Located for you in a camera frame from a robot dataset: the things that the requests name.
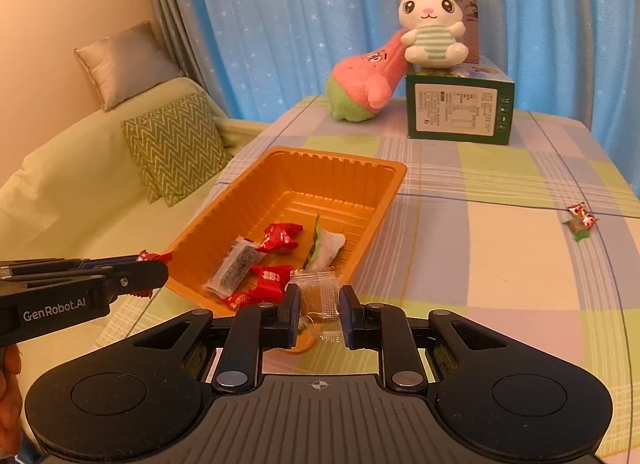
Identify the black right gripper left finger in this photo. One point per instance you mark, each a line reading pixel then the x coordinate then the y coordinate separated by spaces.
pixel 245 337

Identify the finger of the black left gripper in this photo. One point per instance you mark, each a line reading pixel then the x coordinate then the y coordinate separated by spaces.
pixel 123 275

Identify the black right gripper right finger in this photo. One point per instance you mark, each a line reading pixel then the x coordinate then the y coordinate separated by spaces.
pixel 386 330

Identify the red wedding candy packet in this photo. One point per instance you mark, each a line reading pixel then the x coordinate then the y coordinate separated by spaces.
pixel 271 282

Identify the white black snack packet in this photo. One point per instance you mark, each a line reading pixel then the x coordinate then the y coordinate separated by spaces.
pixel 227 278

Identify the brown clear-wrapped candy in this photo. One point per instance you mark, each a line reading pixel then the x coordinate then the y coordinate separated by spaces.
pixel 319 318

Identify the white green snack packet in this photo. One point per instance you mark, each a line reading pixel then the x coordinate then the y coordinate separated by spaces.
pixel 324 248

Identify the green candy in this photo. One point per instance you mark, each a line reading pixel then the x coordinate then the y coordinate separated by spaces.
pixel 577 229

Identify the red gold candy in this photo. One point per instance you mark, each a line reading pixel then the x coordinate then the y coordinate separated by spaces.
pixel 582 216

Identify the small red candy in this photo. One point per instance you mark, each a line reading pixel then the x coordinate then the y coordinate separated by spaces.
pixel 145 255

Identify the yellow green candy packet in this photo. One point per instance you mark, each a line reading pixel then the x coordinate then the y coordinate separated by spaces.
pixel 239 300

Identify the person left hand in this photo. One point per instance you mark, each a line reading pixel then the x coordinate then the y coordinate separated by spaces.
pixel 11 403

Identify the light green sofa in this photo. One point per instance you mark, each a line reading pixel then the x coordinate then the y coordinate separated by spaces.
pixel 80 195

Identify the green chevron pillow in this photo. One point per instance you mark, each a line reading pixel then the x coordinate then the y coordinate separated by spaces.
pixel 176 147

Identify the orange plastic tray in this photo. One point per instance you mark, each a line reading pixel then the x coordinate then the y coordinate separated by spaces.
pixel 345 194

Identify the checkered tablecloth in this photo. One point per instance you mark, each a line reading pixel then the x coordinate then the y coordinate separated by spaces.
pixel 478 229

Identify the grey satin pillow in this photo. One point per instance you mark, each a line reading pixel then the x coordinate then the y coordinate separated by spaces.
pixel 126 64

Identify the pink green star plush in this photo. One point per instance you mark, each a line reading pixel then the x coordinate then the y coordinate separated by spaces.
pixel 360 86

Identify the green white carton box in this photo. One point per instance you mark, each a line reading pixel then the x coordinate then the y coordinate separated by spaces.
pixel 470 102

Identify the blue star curtain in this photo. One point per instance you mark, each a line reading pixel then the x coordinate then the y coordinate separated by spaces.
pixel 575 58

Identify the white bunny plush toy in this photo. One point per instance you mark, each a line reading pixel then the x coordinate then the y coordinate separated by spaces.
pixel 433 33

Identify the beige illustrated box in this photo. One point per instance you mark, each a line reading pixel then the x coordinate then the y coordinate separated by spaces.
pixel 471 38

